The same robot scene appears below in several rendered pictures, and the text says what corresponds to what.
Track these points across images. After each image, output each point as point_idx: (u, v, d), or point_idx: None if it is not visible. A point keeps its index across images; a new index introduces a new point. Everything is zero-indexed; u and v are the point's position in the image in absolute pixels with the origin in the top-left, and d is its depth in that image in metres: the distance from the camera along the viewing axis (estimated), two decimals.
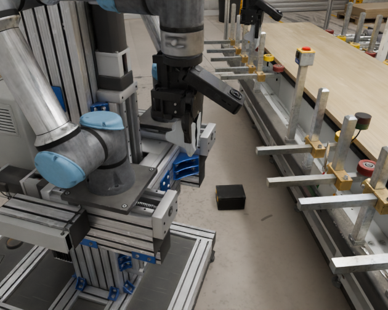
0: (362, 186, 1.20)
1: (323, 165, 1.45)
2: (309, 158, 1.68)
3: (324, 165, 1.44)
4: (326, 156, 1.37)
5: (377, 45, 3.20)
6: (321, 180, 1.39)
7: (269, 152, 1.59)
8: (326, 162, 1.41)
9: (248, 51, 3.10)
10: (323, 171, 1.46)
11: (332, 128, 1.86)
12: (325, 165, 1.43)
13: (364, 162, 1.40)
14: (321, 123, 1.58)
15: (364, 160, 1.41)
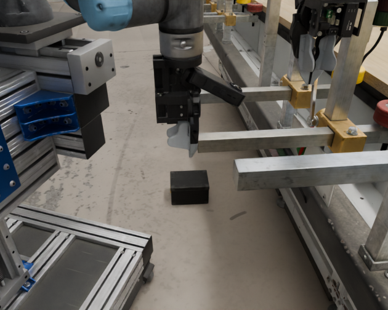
0: None
1: (310, 112, 0.76)
2: (289, 112, 0.99)
3: (310, 113, 0.75)
4: (314, 89, 0.69)
5: None
6: (303, 138, 0.70)
7: (216, 98, 0.90)
8: (313, 103, 0.72)
9: None
10: (309, 124, 0.78)
11: (327, 73, 1.17)
12: (312, 111, 0.74)
13: None
14: None
15: None
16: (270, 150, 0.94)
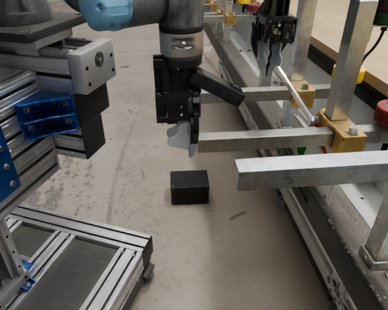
0: None
1: (304, 114, 0.79)
2: (289, 112, 0.99)
3: (304, 111, 0.79)
4: (289, 83, 0.82)
5: None
6: (303, 138, 0.70)
7: (216, 98, 0.90)
8: (297, 96, 0.80)
9: None
10: (310, 120, 0.77)
11: (328, 73, 1.17)
12: (303, 105, 0.79)
13: None
14: (308, 47, 0.89)
15: None
16: (270, 150, 0.94)
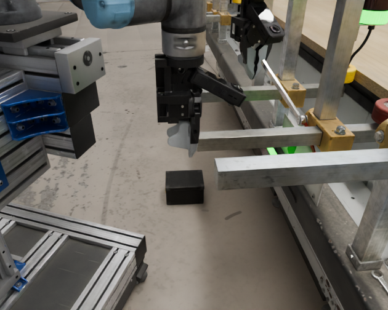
0: (379, 135, 0.51)
1: (293, 113, 0.79)
2: (280, 112, 0.99)
3: (293, 111, 0.79)
4: (278, 83, 0.82)
5: None
6: (303, 136, 0.70)
7: (206, 97, 0.90)
8: (286, 95, 0.80)
9: (218, 2, 2.41)
10: (299, 119, 0.77)
11: (321, 72, 1.17)
12: (292, 104, 0.79)
13: (387, 103, 0.71)
14: (299, 46, 0.89)
15: (387, 99, 0.72)
16: (261, 149, 0.94)
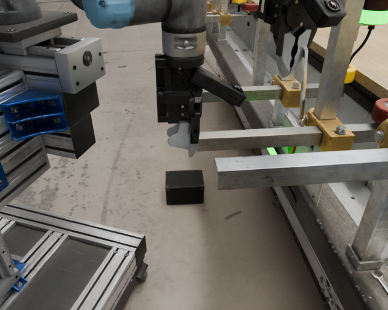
0: (378, 135, 0.51)
1: (299, 111, 0.76)
2: (280, 112, 0.99)
3: (300, 112, 0.75)
4: (303, 87, 0.68)
5: None
6: (303, 136, 0.70)
7: (206, 97, 0.90)
8: (302, 100, 0.71)
9: (218, 2, 2.41)
10: (299, 123, 0.77)
11: (321, 72, 1.17)
12: (302, 109, 0.74)
13: (387, 103, 0.71)
14: None
15: (387, 99, 0.72)
16: (261, 149, 0.94)
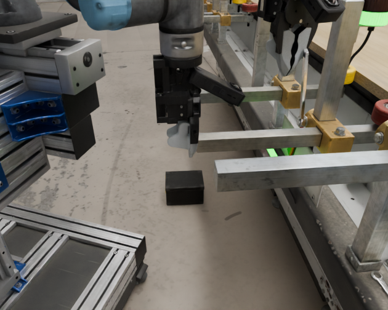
0: (378, 137, 0.51)
1: (299, 112, 0.76)
2: (280, 112, 0.99)
3: (300, 113, 0.75)
4: (303, 88, 0.68)
5: None
6: (303, 138, 0.70)
7: (206, 98, 0.90)
8: (302, 102, 0.72)
9: (218, 2, 2.41)
10: (298, 124, 0.77)
11: (321, 73, 1.17)
12: (302, 111, 0.74)
13: (387, 104, 0.71)
14: None
15: (387, 100, 0.72)
16: (261, 151, 0.94)
